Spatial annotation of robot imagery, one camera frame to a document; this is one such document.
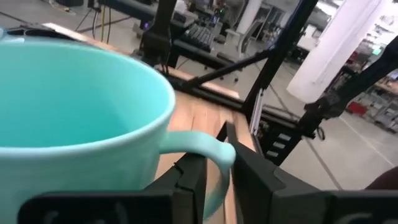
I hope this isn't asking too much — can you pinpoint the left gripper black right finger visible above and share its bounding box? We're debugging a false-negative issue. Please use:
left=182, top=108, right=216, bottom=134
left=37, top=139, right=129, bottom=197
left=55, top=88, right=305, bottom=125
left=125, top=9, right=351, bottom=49
left=225, top=121, right=398, bottom=224

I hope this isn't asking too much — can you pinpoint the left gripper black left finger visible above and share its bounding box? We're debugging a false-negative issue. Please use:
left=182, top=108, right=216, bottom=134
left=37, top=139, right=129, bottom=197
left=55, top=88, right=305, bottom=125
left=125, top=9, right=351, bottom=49
left=17, top=152, right=208, bottom=224

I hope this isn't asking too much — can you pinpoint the teal ceramic mug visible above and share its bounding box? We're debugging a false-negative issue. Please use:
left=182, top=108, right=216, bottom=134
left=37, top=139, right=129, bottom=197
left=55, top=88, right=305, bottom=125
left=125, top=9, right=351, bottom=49
left=0, top=29, right=237, bottom=224

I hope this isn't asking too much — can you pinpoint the white pillar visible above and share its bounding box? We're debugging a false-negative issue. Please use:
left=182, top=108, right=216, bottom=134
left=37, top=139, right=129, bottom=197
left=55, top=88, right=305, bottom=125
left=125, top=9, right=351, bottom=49
left=285, top=0, right=387, bottom=104

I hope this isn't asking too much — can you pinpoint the black keyboard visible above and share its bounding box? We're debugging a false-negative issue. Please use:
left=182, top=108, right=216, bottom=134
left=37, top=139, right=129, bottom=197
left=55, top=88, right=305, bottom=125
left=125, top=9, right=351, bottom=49
left=179, top=23, right=216, bottom=53

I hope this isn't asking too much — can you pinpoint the black aluminium rig frame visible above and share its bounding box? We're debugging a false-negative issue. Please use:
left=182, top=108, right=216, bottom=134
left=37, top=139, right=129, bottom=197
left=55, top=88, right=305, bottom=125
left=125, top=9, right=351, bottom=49
left=133, top=0, right=321, bottom=166

